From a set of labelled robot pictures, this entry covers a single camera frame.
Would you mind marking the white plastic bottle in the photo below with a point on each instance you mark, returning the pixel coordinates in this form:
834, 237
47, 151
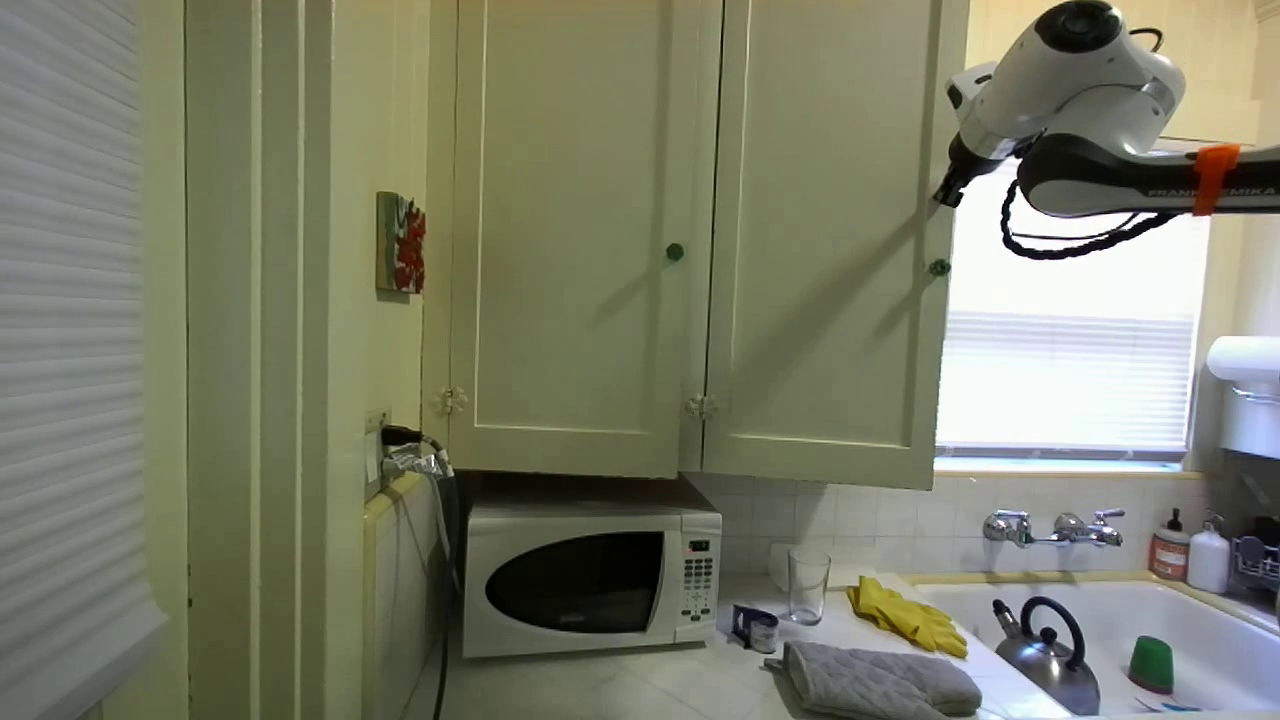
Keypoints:
1208, 561

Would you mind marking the soap bottle black pump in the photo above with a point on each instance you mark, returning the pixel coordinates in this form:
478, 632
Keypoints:
1169, 551

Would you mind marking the white kitchen sink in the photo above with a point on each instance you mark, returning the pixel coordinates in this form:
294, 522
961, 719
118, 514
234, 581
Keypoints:
1201, 632

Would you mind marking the white paper towel roll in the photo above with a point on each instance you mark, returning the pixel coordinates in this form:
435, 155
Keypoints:
1246, 395

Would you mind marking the wall outlet with plugs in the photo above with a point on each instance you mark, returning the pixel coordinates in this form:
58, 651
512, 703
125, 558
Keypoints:
403, 451

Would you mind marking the cream wall cabinet body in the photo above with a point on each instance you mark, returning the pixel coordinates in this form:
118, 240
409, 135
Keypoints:
437, 264

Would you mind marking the red wall decoration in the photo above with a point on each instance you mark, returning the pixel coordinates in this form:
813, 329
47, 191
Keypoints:
403, 244

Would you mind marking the white blinds on door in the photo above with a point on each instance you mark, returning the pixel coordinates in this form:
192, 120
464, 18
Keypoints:
65, 344

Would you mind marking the green round door knob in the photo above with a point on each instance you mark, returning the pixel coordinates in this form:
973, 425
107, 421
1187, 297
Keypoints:
938, 264
672, 250

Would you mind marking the clear drinking glass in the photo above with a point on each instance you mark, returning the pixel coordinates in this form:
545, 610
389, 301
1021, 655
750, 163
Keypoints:
807, 591

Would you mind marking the yellow rubber glove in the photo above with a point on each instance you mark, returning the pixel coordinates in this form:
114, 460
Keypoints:
935, 632
885, 602

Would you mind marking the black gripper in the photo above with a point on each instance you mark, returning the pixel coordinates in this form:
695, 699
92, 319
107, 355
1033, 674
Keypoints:
968, 155

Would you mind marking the window blinds over sink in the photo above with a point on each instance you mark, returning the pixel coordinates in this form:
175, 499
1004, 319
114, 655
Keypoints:
1065, 363

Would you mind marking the grey oven mitt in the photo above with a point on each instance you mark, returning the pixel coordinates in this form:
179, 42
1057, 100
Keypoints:
881, 682

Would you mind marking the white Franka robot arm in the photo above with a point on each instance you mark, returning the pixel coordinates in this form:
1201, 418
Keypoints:
1081, 82

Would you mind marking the cream cabinet door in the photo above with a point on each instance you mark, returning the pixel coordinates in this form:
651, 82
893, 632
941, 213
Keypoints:
572, 240
824, 240

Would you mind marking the white microwave oven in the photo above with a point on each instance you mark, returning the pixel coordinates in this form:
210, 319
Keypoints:
584, 581

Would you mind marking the green plastic cup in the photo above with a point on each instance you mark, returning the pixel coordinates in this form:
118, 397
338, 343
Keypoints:
1151, 664

